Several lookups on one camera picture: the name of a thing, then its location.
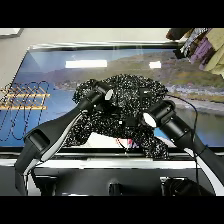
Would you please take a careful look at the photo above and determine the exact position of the black speckled garment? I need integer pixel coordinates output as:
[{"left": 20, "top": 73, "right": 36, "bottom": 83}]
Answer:
[{"left": 63, "top": 73, "right": 171, "bottom": 160}]

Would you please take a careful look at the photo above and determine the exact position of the black cable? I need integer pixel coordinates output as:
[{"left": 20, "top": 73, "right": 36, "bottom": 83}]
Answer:
[{"left": 165, "top": 94, "right": 200, "bottom": 188}]

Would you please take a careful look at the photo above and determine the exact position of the dark brown garment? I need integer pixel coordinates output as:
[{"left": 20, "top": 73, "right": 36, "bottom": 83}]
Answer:
[{"left": 165, "top": 28, "right": 193, "bottom": 42}]

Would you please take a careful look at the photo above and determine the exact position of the purple garment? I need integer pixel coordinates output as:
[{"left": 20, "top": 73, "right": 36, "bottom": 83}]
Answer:
[{"left": 189, "top": 36, "right": 214, "bottom": 71}]

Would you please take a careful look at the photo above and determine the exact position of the silver frame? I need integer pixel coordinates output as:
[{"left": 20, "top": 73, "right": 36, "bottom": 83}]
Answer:
[{"left": 0, "top": 151, "right": 224, "bottom": 197}]

